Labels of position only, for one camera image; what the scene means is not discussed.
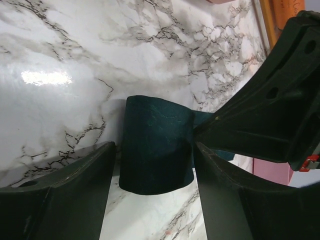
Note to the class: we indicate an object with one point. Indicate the orange cylindrical bottle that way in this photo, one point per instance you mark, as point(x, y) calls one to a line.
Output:
point(286, 9)

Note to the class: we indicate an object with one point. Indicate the wooden three-tier shelf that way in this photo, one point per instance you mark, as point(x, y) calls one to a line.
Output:
point(265, 16)

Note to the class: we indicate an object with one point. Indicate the pink divided organizer box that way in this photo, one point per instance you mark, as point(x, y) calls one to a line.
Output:
point(218, 2)

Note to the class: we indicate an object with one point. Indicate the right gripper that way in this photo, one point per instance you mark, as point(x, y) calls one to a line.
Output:
point(266, 119)

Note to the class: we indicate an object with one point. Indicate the small pink tray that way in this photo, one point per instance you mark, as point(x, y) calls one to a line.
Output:
point(280, 173)

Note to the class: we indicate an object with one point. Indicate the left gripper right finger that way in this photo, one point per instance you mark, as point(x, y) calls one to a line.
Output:
point(238, 205)

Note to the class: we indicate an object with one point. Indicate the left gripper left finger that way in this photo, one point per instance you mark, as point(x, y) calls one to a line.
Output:
point(67, 204)

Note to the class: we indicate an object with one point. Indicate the dark green tie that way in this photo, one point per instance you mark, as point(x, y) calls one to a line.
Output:
point(157, 148)

